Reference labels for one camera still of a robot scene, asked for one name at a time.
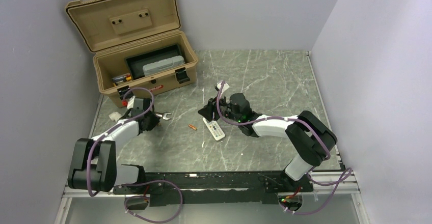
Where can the pack of batteries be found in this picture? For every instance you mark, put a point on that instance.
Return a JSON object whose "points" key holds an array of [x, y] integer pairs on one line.
{"points": [[118, 80]]}

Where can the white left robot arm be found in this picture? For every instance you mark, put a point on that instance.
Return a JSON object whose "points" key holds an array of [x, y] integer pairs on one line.
{"points": [[94, 160]]}

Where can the tan plastic toolbox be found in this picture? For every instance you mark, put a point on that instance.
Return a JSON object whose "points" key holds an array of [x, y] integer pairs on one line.
{"points": [[115, 30]]}

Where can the silver open-end wrench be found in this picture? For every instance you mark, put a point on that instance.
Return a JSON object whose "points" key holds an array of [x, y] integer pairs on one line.
{"points": [[164, 116]]}

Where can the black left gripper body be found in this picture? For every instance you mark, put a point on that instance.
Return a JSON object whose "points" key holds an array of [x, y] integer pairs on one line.
{"points": [[153, 121]]}

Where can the black tray in toolbox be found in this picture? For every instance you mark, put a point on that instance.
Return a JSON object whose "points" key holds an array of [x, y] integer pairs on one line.
{"points": [[136, 62]]}

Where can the grey plastic case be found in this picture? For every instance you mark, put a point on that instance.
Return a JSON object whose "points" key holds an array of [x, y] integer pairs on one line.
{"points": [[163, 65]]}

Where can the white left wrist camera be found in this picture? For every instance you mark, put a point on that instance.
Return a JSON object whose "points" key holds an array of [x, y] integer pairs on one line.
{"points": [[129, 103]]}

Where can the white remote control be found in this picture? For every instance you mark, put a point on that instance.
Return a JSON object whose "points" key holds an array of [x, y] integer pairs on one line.
{"points": [[215, 129]]}

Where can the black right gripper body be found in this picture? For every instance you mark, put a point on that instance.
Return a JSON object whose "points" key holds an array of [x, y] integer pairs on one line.
{"points": [[225, 108]]}

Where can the orange AAA battery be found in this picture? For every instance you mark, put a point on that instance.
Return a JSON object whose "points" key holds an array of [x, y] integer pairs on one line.
{"points": [[192, 127]]}

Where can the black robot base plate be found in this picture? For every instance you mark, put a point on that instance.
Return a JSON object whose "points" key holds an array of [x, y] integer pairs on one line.
{"points": [[215, 187]]}

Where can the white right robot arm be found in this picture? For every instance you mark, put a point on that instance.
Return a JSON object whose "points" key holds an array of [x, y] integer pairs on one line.
{"points": [[311, 138]]}

